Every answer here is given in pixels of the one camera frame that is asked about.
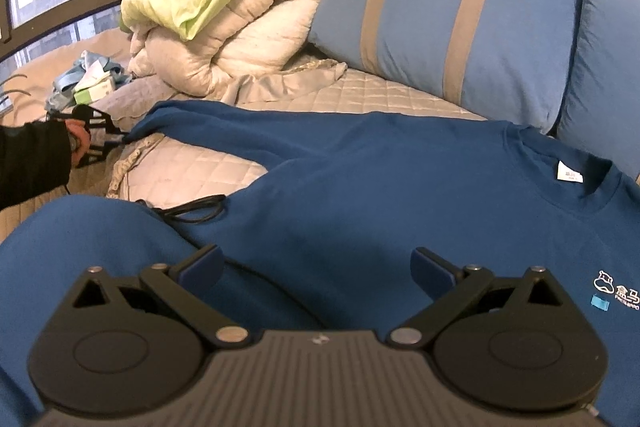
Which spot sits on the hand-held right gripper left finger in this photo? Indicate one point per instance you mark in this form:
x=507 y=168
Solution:
x=202 y=266

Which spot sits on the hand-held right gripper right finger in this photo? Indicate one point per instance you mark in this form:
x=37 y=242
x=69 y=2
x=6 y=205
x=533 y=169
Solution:
x=431 y=268

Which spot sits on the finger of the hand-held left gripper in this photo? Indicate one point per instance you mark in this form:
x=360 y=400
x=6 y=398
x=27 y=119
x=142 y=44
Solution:
x=100 y=152
x=102 y=121

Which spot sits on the blue sweatshirt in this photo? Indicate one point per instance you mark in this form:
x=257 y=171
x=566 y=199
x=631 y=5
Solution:
x=350 y=187

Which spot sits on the small pile of clothes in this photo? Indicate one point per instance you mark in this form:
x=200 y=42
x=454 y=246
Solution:
x=70 y=77

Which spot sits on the person's left hand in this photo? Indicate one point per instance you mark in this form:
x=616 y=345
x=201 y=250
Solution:
x=76 y=134

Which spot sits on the white and green tissue pack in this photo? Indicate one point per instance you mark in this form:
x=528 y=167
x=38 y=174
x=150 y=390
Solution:
x=92 y=88

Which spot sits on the white quilted comforter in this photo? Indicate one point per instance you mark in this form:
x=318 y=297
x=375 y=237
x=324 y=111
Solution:
x=240 y=42

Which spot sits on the blue pillow with grey stripes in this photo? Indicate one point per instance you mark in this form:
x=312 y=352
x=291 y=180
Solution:
x=605 y=82
x=425 y=22

